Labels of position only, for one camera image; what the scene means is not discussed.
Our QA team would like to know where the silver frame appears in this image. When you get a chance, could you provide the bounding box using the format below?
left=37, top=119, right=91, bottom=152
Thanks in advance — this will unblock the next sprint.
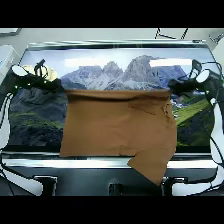
left=0, top=150, right=224, bottom=197

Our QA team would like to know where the brown garment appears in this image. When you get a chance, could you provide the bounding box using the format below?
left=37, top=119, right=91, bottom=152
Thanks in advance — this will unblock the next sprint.
left=59, top=88, right=178, bottom=187

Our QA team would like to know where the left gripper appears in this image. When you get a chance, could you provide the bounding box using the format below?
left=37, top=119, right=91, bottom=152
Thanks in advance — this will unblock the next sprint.
left=39, top=78, right=66, bottom=95

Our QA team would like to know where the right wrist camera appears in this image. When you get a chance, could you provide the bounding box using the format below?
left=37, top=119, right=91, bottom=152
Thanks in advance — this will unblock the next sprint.
left=189, top=59, right=204, bottom=80

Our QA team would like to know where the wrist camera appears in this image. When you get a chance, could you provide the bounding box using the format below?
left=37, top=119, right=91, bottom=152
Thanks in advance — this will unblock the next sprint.
left=33, top=58, right=49, bottom=80
left=189, top=59, right=204, bottom=80

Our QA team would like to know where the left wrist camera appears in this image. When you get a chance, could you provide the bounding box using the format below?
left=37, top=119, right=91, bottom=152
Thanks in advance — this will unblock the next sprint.
left=33, top=58, right=49, bottom=80

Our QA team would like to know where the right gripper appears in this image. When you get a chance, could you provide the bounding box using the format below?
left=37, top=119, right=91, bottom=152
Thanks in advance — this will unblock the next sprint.
left=167, top=78, right=194, bottom=97

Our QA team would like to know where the black cable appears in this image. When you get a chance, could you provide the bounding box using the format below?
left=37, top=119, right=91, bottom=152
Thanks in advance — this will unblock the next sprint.
left=209, top=60, right=224, bottom=168

